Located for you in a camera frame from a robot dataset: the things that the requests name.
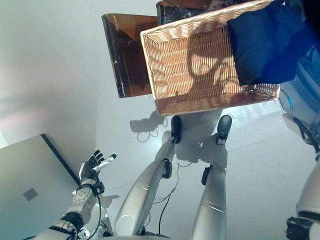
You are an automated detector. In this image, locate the thin black tether cable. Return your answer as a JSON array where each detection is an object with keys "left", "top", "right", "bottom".
[{"left": 152, "top": 162, "right": 201, "bottom": 236}]

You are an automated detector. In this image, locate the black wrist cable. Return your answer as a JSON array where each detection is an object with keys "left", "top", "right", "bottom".
[
  {"left": 292, "top": 116, "right": 320, "bottom": 154},
  {"left": 84, "top": 193, "right": 102, "bottom": 240}
]

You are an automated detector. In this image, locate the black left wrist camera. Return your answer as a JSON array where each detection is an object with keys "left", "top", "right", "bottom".
[{"left": 92, "top": 182, "right": 105, "bottom": 195}]

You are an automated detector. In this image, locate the silver right robot leg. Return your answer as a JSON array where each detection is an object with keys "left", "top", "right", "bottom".
[{"left": 192, "top": 114, "right": 233, "bottom": 240}]

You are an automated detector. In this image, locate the black baseboard strip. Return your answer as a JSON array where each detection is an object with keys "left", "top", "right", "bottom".
[{"left": 39, "top": 133, "right": 82, "bottom": 186}]

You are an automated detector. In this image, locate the blue garment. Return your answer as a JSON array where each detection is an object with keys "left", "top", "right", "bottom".
[{"left": 226, "top": 0, "right": 307, "bottom": 87}]

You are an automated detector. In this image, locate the silver robot leg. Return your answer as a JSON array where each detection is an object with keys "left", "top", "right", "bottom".
[
  {"left": 113, "top": 115, "right": 183, "bottom": 237},
  {"left": 192, "top": 114, "right": 233, "bottom": 240}
]

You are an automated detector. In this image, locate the grey square wall plate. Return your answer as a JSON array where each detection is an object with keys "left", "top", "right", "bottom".
[{"left": 22, "top": 187, "right": 39, "bottom": 201}]

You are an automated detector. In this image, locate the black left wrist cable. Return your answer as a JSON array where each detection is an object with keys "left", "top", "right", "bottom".
[{"left": 84, "top": 193, "right": 102, "bottom": 240}]

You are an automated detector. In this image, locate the rectangular wicker laundry basket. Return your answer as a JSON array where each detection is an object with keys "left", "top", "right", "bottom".
[{"left": 139, "top": 0, "right": 281, "bottom": 117}]

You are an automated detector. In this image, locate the silver left robot leg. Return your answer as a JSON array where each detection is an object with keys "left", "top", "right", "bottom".
[{"left": 113, "top": 115, "right": 183, "bottom": 237}]

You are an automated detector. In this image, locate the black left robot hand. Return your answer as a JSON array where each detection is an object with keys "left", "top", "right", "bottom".
[{"left": 79, "top": 149, "right": 117, "bottom": 186}]

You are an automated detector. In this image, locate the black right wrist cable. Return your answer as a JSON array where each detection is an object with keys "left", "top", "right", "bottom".
[{"left": 292, "top": 116, "right": 320, "bottom": 154}]

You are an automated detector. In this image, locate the brown transparent acrylic stand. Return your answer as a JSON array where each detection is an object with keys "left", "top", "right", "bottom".
[{"left": 101, "top": 0, "right": 241, "bottom": 99}]

